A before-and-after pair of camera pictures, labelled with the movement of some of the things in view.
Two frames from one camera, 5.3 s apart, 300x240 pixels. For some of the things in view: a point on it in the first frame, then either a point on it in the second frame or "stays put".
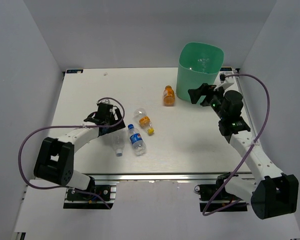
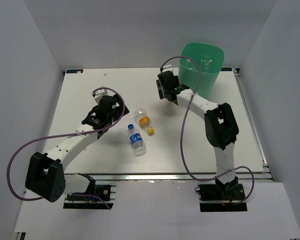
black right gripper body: [213, 98] -> [161, 91]
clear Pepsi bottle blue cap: [136, 140] stays put
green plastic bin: [199, 63] stays put
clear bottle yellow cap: [143, 120] stays put
